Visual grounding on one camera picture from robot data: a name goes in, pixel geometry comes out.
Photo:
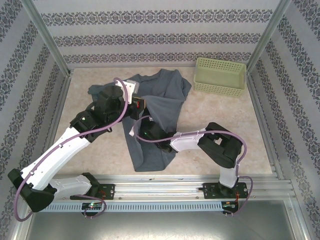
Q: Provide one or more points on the aluminium side rail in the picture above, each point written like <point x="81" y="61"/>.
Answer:
<point x="260" y="112"/>
<point x="60" y="105"/>

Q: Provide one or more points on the pale green perforated plastic basket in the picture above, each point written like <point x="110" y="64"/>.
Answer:
<point x="217" y="77"/>

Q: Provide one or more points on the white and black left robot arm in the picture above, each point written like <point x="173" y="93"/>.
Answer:
<point x="57" y="155"/>

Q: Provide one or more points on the grey t-shirt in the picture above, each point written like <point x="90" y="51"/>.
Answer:
<point x="165" y="100"/>

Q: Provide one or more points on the aluminium frame post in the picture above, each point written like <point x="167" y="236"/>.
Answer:
<point x="267" y="37"/>
<point x="48" y="37"/>

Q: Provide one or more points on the aluminium mounting rail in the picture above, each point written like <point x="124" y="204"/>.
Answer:
<point x="160" y="187"/>

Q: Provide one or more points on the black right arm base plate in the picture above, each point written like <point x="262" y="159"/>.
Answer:
<point x="212" y="191"/>

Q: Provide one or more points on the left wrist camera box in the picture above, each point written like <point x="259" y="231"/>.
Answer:
<point x="132" y="86"/>

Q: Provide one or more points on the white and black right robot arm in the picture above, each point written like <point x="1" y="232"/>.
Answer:
<point x="187" y="141"/>

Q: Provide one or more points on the small circuit board with lights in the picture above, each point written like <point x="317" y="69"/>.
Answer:
<point x="230" y="205"/>
<point x="92" y="205"/>

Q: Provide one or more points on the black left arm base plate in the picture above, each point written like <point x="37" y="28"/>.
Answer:
<point x="108" y="190"/>

